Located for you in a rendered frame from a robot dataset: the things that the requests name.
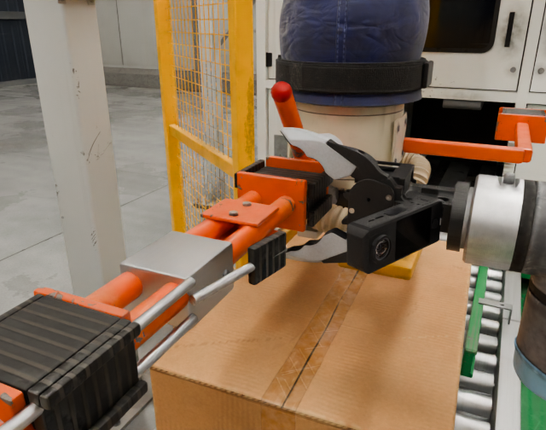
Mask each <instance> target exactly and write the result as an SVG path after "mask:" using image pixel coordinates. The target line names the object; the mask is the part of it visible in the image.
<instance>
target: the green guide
mask: <svg viewBox="0 0 546 430"><path fill-rule="evenodd" d="M488 270H489V267H485V266H479V271H478V275H477V281H476V286H475V290H474V296H473V304H472V310H471V315H470V319H469V324H468V333H467V338H466V344H465V348H464V353H463V359H462V367H461V373H460V374H461V375H462V376H466V377H469V378H472V377H473V369H474V362H475V356H476V355H477V350H478V344H479V332H480V326H481V320H482V313H483V307H484V305H488V306H491V307H496V308H500V309H504V310H508V311H510V312H509V316H508V325H509V324H510V320H511V316H512V311H513V306H512V305H511V304H507V303H503V302H498V301H494V300H489V299H485V289H486V283H487V276H488Z"/></svg>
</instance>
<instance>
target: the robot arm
mask: <svg viewBox="0 0 546 430"><path fill-rule="evenodd" d="M280 132H281V133H282V134H283V136H284V137H285V139H286V140H287V141H288V143H289V144H290V145H293V146H295V147H297V148H300V149H302V151H303V152H304V153H305V155H306V156H307V157H309V158H312V159H314V160H317V161H318V162H319V163H320V164H321V165H322V168H323V170H324V171H325V172H326V173H327V174H328V175H329V176H330V177H331V178H332V179H335V180H336V179H340V178H343V177H349V176H351V177H353V178H355V182H354V183H355V184H354V185H353V187H352V188H351V189H347V190H346V191H345V192H344V193H343V196H344V197H345V198H346V199H347V200H348V215H347V216H345V217H344V218H343V219H342V221H341V223H342V224H347V231H345V232H344V231H343V230H340V229H338V228H333V229H331V230H329V231H327V232H326V233H325V234H324V235H323V237H322V238H320V239H319V240H309V241H308V242H306V244H304V245H300V246H293V247H290V248H288V249H287V251H286V259H292V260H297V261H303V262H313V263H319V262H323V263H324V264H326V263H347V264H348V265H350V266H351V267H353V268H355V269H358V270H360V271H362V272H364V273H367V274H370V273H372V272H374V271H377V270H379V269H381V268H383V267H385V266H387V265H389V264H392V263H394V262H396V261H398V260H400V259H402V258H404V257H406V256H408V255H411V254H412V253H415V252H417V251H419V250H421V249H422V248H424V247H428V246H430V245H432V244H433V243H435V242H437V241H439V233H440V232H444V233H448V234H447V242H446V250H451V251H456V252H460V249H463V255H462V260H463V262H464V263H467V264H476V265H480V266H485V267H490V268H494V269H499V270H509V271H514V272H519V273H524V274H528V275H531V278H530V281H529V286H528V289H527V294H526V300H525V304H524V308H523V312H522V316H521V320H520V327H519V331H518V335H517V336H516V337H515V338H514V358H513V365H514V370H515V373H516V374H517V375H518V377H519V379H520V381H522V383H523V384H524V385H525V386H526V387H527V388H528V389H530V390H531V391H532V392H534V393H535V394H536V395H538V396H539V397H540V398H542V399H544V400H546V182H543V181H535V180H527V179H525V180H524V179H520V178H515V174H514V173H512V172H506V173H505V174H504V177H498V176H490V175H482V174H479V175H478V176H477V177H476V179H475V184H474V187H471V183H470V182H462V181H457V183H456V185H455V187H454V188H448V187H441V186H434V185H427V184H420V183H416V179H414V178H413V176H414V169H415V165H412V164H404V163H396V162H388V161H380V160H375V159H374V158H373V157H372V156H371V155H369V154H367V153H366V152H364V151H362V150H360V149H358V148H353V147H348V146H345V145H343V143H342V141H341V140H340V139H339V138H338V137H336V136H334V135H332V134H329V133H324V134H317V133H315V132H313V131H308V130H305V129H300V128H293V127H283V128H282V129H281V130H280ZM378 164H382V165H389V166H379V165H378ZM392 166H399V167H392Z"/></svg>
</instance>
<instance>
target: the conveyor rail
mask: <svg viewBox="0 0 546 430"><path fill-rule="evenodd" d="M501 295H502V300H501V302H503V303H507V304H511V305H512V306H513V311H512V316H511V320H510V324H509V325H508V316H509V312H510V311H508V310H504V309H501V313H500V318H499V323H500V326H499V332H498V336H497V338H498V346H497V354H496V357H497V366H496V371H495V373H494V382H493V383H495V386H494V387H493V393H492V405H491V406H493V411H492V412H491V423H490V424H491V427H490V430H520V423H521V381H520V379H519V377H518V375H517V374H516V373H515V370H514V365H513V358H514V338H515V337H516V336H517V335H518V331H519V327H520V320H521V273H519V272H514V271H509V270H504V271H503V278H502V293H501Z"/></svg>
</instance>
